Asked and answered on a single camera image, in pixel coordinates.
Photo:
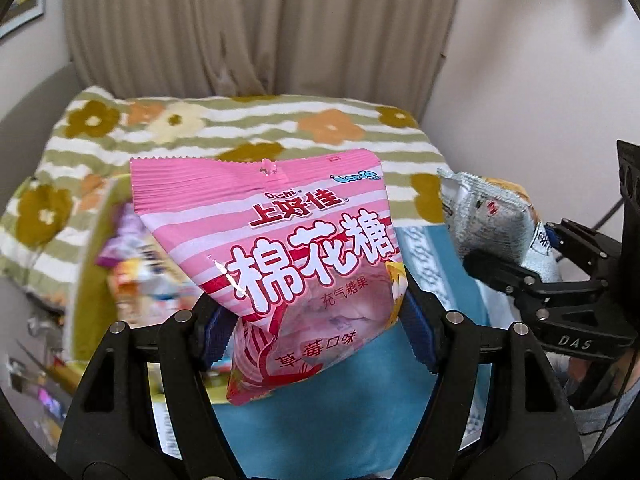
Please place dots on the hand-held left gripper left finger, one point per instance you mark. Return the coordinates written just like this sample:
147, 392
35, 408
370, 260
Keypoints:
220, 336

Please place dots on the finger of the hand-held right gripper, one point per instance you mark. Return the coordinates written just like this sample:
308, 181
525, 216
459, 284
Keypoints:
495, 267
585, 242

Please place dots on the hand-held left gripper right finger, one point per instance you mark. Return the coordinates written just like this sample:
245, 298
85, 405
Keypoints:
416, 331

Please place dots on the grey snack packet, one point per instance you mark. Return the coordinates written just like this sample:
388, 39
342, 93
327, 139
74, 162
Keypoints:
492, 220

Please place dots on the pink marshmallow packet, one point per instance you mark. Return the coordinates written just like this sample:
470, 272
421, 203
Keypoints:
280, 260

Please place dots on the green-lined cardboard box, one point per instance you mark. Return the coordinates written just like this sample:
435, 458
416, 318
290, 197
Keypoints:
92, 260

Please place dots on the person's right forearm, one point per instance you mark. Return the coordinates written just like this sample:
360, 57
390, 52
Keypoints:
605, 385

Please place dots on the grey clothing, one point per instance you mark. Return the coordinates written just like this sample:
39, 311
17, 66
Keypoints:
595, 425

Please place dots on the white and orange snack packet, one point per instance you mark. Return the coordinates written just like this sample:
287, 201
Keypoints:
150, 280

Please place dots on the purple snack packet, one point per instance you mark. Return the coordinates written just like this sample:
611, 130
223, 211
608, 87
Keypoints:
125, 237

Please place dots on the floor clutter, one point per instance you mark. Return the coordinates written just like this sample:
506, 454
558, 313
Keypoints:
35, 360

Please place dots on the floral striped blanket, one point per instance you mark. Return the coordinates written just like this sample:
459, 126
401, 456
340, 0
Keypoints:
250, 125

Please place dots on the beige curtain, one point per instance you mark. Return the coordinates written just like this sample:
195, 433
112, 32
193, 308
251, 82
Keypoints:
250, 25

